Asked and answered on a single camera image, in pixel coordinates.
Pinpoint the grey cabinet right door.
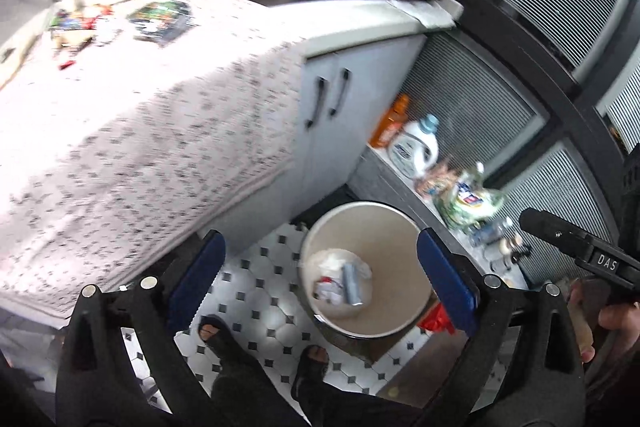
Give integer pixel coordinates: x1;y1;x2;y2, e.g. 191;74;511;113
299;33;428;208

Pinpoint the orange cleaner bottle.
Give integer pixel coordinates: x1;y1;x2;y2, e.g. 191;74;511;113
369;93;410;148

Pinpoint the red plastic bag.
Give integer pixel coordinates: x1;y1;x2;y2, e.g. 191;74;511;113
418;303;456;335

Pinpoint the beige round trash bin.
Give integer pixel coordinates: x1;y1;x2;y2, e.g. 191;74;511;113
299;202;435;339

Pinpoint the red wrapper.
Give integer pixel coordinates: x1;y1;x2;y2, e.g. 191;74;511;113
58;58;77;70

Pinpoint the white green plastic bag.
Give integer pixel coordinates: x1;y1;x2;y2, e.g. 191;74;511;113
434;161;506;230

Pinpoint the grey cabinet door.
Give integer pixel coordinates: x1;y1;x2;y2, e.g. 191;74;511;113
299;33;428;208
198;54;335;254

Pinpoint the green snack wrapper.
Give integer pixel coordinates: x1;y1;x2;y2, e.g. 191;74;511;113
127;0;193;46

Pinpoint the white tissue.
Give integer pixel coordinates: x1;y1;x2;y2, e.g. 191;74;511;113
303;248;373;308

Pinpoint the grey cabinet left door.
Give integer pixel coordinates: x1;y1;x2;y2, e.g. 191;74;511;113
198;54;335;254

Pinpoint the white laundry detergent bottle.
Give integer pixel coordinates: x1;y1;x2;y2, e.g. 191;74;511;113
387;114;439;181

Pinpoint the person right hand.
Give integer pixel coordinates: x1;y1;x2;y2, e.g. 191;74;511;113
574;303;640;363

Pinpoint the white patterned tablecloth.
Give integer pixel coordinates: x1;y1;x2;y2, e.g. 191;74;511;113
1;0;304;327

